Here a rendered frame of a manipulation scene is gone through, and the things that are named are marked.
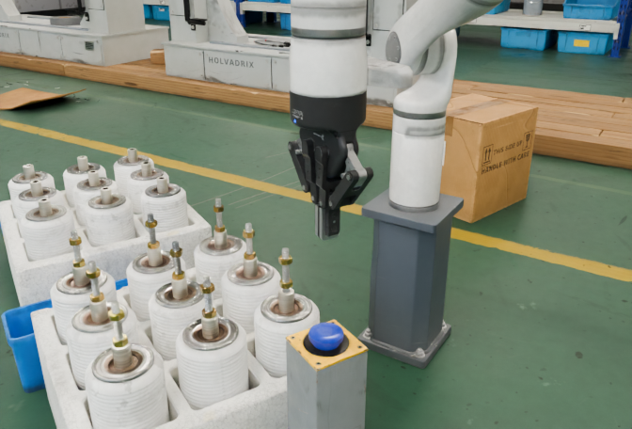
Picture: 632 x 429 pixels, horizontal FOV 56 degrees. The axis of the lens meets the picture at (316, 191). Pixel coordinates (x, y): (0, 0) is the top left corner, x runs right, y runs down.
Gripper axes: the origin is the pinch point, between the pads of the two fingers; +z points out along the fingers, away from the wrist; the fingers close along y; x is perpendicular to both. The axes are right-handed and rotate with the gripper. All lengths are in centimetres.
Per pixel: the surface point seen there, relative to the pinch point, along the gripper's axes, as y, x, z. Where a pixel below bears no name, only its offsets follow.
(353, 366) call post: 3.5, 1.3, 17.0
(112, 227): -67, -8, 25
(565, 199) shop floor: -59, 129, 47
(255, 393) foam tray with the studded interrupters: -11.0, -4.3, 28.8
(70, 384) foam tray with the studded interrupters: -26.2, -25.1, 28.8
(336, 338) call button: 1.7, 0.2, 13.9
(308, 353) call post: 0.6, -2.9, 15.4
